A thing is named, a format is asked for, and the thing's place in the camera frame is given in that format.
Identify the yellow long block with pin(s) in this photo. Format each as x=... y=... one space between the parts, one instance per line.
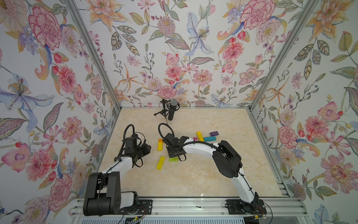
x=160 y=163

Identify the purple block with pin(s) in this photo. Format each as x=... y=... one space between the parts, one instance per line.
x=215 y=133

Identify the black microphone tripod stand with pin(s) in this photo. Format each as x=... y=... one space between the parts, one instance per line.
x=167 y=111

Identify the black mesh microphone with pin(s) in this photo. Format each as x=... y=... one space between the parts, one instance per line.
x=173 y=106

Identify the yellow short block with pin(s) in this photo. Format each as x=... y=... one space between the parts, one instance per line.
x=160 y=146

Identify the teal block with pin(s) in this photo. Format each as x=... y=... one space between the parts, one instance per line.
x=211 y=138

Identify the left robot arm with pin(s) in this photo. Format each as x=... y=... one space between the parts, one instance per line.
x=103 y=194

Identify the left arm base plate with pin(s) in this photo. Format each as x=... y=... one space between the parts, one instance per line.
x=142 y=207

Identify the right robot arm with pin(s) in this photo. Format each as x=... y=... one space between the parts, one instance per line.
x=227 y=161

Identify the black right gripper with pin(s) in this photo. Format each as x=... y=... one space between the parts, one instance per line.
x=169 y=153

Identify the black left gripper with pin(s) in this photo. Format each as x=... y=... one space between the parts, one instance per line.
x=146 y=149

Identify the aluminium front rail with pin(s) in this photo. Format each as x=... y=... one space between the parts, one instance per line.
x=215 y=207

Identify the lime green block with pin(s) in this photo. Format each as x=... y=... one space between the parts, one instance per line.
x=176 y=159

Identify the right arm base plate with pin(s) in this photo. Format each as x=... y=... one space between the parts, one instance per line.
x=239 y=207

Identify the yellow upright block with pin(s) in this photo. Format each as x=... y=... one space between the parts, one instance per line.
x=200 y=136

